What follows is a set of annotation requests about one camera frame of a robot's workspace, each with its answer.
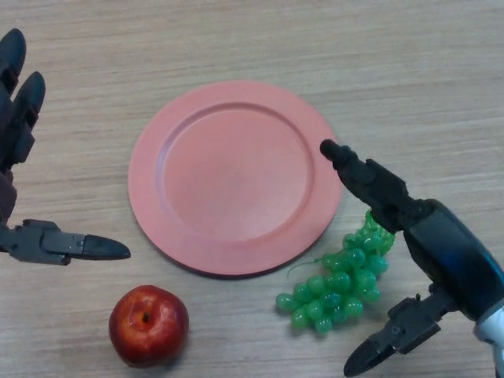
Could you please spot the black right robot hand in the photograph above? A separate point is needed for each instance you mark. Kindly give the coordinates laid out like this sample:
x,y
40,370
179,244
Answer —
x,y
449,252

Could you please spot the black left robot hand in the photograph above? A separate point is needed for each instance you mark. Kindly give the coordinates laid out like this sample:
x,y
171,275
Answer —
x,y
19,130

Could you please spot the green grape bunch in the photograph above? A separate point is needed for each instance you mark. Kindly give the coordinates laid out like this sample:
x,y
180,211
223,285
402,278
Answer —
x,y
334,291

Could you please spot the pink round plate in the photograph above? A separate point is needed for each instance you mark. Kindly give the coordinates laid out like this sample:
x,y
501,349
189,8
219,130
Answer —
x,y
236,181

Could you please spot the red apple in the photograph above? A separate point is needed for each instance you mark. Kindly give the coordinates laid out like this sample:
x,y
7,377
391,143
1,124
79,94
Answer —
x,y
149,327

